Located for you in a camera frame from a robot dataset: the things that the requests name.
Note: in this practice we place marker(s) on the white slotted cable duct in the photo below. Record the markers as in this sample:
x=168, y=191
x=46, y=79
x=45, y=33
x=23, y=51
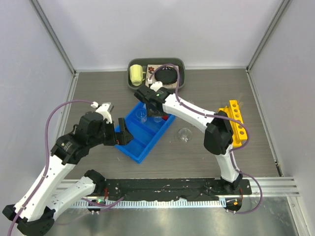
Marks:
x=181, y=203

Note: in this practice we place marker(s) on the yellow test tube rack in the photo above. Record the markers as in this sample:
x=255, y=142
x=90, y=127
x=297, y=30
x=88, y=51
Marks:
x=239, y=133

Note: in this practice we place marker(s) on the pale yellow mug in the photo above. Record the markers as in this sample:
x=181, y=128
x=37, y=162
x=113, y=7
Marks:
x=136, y=74

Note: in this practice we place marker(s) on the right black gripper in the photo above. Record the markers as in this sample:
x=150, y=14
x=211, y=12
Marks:
x=153, y=114

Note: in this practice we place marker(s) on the blue divided plastic bin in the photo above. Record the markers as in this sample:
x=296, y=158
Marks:
x=145, y=134

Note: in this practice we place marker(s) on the white wash bottle red cap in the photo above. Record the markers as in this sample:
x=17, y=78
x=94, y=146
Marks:
x=165, y=117

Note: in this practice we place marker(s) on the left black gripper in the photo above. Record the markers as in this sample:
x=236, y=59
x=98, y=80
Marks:
x=120, y=138

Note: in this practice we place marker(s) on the floral coaster card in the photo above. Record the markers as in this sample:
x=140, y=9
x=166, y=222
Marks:
x=150, y=74

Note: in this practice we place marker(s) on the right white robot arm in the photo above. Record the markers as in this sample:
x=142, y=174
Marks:
x=216, y=128

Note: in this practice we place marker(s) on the small glass beaker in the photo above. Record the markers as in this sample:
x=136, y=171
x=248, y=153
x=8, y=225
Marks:
x=184, y=135

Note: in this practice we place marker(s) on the small glass erlenmeyer flask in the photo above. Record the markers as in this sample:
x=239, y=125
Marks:
x=157, y=119

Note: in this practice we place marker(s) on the tiny glass beaker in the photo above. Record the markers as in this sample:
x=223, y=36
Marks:
x=141, y=115

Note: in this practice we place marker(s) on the grey-green plastic tray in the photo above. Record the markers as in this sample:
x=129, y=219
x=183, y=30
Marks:
x=146, y=61

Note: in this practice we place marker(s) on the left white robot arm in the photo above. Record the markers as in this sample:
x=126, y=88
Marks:
x=36, y=212

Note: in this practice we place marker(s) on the black round dish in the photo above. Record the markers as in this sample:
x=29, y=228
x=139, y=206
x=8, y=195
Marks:
x=166, y=75

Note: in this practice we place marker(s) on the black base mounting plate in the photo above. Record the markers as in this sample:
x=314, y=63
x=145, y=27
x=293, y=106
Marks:
x=167, y=189

